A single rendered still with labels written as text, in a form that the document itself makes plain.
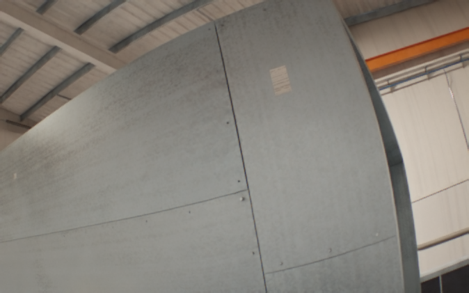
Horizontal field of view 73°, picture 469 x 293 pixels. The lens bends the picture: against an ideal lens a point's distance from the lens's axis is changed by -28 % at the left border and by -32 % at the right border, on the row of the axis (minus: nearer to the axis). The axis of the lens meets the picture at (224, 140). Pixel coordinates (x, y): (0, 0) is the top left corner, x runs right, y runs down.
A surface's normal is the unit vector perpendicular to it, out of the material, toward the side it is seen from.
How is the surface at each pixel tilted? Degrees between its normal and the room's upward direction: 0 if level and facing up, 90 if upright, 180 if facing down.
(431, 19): 90
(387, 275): 90
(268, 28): 90
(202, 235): 90
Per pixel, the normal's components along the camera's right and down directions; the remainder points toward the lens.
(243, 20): -0.49, -0.18
